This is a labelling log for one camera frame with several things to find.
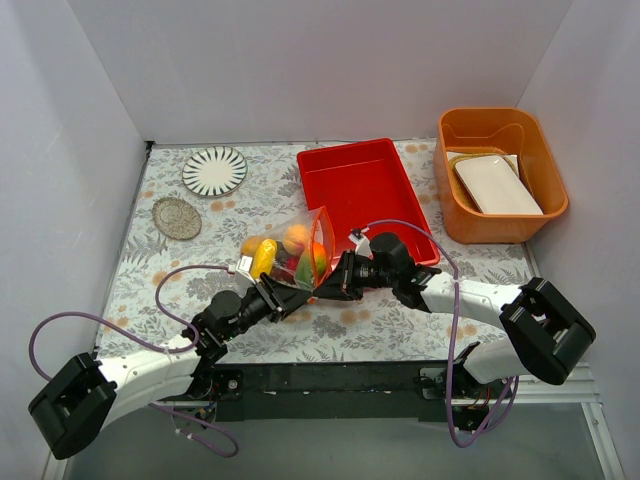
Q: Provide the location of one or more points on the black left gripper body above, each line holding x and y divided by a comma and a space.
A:
273, 293

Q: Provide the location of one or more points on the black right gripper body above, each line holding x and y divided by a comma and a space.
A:
345, 273

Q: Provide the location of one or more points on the green red mango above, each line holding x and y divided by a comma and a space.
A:
311, 267

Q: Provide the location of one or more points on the red fruit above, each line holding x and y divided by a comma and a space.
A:
287, 262

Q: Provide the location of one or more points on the clear zip top bag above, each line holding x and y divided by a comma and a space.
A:
321, 231

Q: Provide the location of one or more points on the orange peach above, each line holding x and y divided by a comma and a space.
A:
296, 239

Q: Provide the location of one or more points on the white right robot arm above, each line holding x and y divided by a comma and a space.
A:
545, 336

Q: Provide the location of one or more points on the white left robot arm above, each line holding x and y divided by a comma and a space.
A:
88, 394

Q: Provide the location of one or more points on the red plastic tray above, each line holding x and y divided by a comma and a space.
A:
363, 182

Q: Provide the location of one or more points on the woven round coaster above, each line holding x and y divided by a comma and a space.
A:
176, 218

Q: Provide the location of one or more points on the floral patterned table mat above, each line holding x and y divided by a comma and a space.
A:
161, 281

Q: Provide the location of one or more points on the white rectangular plate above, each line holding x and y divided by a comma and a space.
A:
524, 201

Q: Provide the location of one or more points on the orange plastic basin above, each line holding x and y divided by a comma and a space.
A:
503, 131

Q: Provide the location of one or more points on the striped round plate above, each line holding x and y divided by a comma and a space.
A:
214, 171

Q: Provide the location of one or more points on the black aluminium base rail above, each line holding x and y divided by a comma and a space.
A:
368, 390

